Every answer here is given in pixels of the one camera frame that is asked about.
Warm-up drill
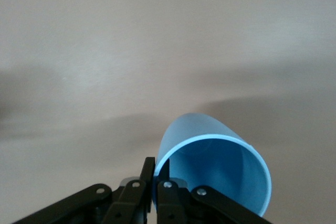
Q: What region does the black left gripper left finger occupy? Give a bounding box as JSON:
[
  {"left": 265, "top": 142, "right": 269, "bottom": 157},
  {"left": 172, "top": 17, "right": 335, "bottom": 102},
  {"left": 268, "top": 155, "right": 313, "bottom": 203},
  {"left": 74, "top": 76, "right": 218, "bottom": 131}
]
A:
[{"left": 15, "top": 156, "right": 156, "bottom": 224}]

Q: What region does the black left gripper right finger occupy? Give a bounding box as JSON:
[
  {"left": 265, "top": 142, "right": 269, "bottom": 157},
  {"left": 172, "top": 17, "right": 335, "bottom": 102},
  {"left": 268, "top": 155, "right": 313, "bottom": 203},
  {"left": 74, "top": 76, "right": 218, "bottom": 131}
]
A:
[{"left": 156, "top": 159, "right": 274, "bottom": 224}]

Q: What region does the light blue plastic cup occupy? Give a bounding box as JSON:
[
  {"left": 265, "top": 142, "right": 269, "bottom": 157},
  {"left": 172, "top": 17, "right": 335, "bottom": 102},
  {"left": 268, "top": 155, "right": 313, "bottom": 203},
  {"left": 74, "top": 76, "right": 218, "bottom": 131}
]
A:
[{"left": 154, "top": 112, "right": 272, "bottom": 217}]

